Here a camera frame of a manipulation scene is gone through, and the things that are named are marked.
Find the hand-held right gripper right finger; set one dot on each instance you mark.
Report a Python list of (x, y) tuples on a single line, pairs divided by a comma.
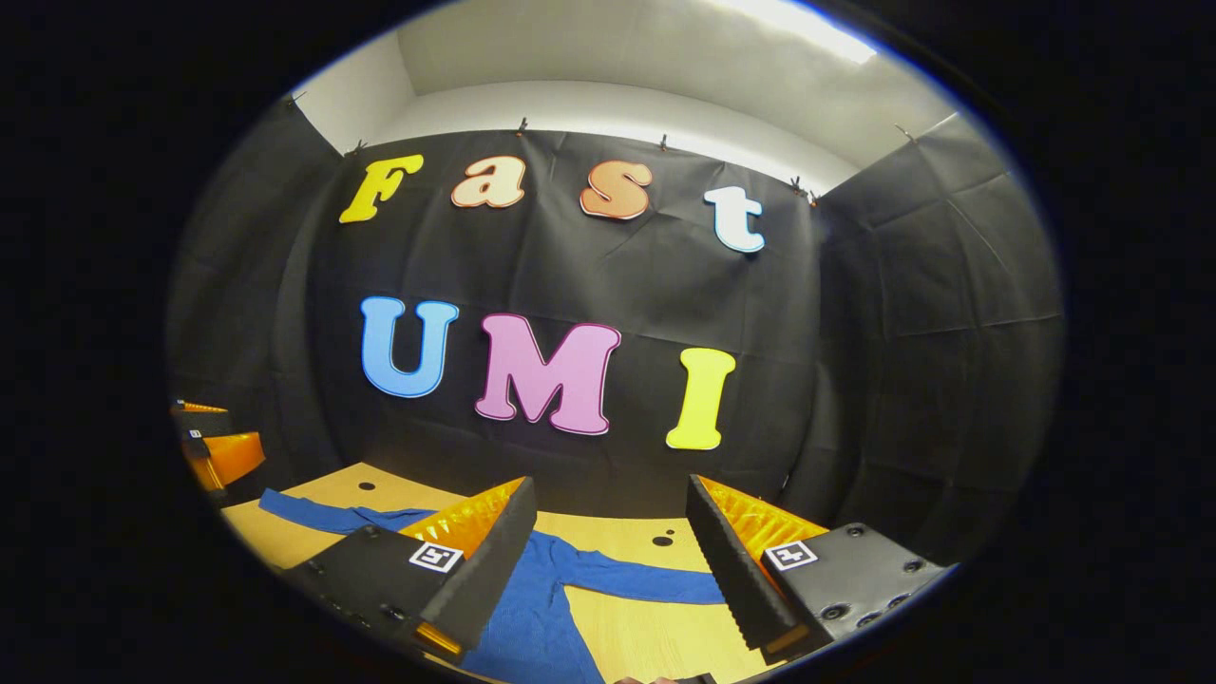
[(731, 570)]

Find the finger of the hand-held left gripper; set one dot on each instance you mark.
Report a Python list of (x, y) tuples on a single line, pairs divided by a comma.
[(233, 456), (204, 423)]

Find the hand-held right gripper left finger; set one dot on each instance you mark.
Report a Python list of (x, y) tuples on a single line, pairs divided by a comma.
[(494, 570)]

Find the black backdrop cloth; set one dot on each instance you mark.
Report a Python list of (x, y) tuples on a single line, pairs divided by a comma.
[(617, 275)]

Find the row of black cloth clips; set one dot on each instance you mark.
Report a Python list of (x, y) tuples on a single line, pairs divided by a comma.
[(522, 125)]

